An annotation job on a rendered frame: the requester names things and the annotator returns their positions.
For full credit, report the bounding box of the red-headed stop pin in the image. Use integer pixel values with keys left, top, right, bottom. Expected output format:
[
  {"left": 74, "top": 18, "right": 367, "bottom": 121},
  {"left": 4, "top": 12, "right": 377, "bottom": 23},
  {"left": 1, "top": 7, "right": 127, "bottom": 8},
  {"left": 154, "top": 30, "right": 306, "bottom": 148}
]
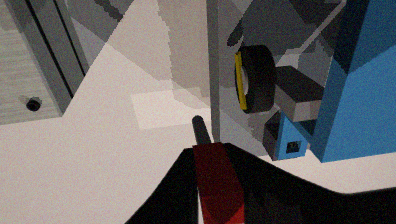
[{"left": 192, "top": 115, "right": 244, "bottom": 224}]

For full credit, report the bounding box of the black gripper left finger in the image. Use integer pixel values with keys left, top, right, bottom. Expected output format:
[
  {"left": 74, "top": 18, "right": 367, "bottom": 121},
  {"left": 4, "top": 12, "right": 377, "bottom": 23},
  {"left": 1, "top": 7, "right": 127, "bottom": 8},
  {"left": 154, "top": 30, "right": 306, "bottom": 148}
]
[{"left": 125, "top": 148, "right": 199, "bottom": 224}]

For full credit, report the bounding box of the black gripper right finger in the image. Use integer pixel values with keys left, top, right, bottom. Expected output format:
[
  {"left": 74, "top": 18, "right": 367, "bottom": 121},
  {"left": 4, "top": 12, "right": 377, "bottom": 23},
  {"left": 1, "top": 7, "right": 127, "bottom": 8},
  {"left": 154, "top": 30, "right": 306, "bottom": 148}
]
[{"left": 223, "top": 143, "right": 396, "bottom": 224}]

